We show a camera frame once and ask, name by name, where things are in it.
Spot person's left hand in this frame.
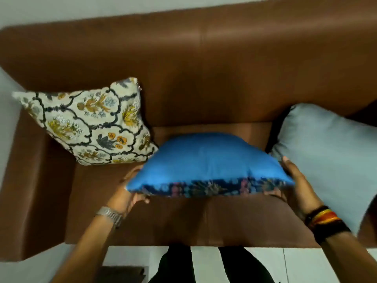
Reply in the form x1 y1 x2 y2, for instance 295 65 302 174
106 164 150 218

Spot person's right hand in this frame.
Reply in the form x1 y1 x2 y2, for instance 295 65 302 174
264 156 324 222

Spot blue cushion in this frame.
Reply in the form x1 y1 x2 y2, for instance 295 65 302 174
126 132 296 198

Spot person's right forearm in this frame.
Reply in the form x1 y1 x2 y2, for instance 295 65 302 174
319 231 377 283

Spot person's left forearm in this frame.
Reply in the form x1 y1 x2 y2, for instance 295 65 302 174
51 215 118 283

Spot light grey cushion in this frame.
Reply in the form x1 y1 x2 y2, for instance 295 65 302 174
270 103 377 237

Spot silver wristwatch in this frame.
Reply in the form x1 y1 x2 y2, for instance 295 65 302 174
95 206 124 229

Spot cream floral cushion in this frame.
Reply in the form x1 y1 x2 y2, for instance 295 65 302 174
12 77 158 166

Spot black red yellow wristbands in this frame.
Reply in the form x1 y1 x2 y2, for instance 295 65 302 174
304 205 351 245

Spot brown sofa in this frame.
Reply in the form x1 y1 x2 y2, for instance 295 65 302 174
0 0 377 262

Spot person's black trousers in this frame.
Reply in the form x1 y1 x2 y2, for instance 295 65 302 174
148 244 276 283

